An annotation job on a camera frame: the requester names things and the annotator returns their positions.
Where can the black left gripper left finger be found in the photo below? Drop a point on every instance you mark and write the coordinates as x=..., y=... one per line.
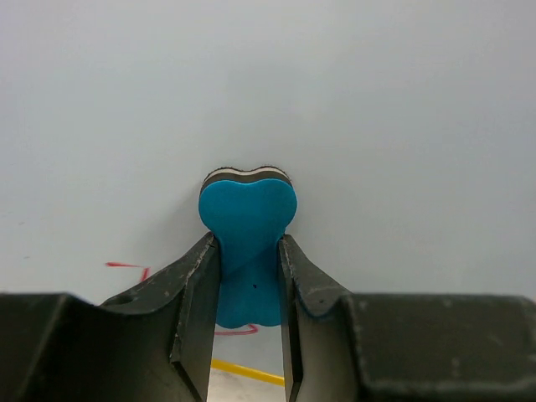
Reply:
x=152, y=342

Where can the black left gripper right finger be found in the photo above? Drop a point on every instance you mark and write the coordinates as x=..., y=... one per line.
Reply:
x=344, y=346

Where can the blue bone shaped eraser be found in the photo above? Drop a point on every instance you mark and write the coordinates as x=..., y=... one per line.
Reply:
x=248, y=212

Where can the yellow framed whiteboard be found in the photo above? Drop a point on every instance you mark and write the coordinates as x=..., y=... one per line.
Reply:
x=406, y=127

